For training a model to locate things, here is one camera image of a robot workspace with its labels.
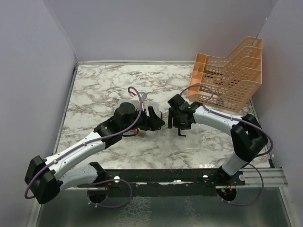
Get clear plastic medicine box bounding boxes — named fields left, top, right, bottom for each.
left=117, top=98, right=163, bottom=139

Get orange plastic file organizer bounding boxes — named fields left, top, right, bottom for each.
left=186, top=36, right=263, bottom=113

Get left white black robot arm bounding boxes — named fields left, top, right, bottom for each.
left=24, top=102, right=165, bottom=204

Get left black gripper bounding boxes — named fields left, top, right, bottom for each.
left=122, top=105, right=165, bottom=134

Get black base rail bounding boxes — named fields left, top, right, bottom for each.
left=86, top=168, right=245, bottom=197

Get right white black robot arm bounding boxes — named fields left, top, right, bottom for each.
left=168, top=94, right=268, bottom=185

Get clear plastic box lid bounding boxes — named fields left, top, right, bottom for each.
left=169, top=124, right=203, bottom=152

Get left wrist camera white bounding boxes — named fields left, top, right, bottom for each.
left=131, top=92, right=147, bottom=110

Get black lid handle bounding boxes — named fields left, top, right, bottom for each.
left=178, top=128, right=186, bottom=137

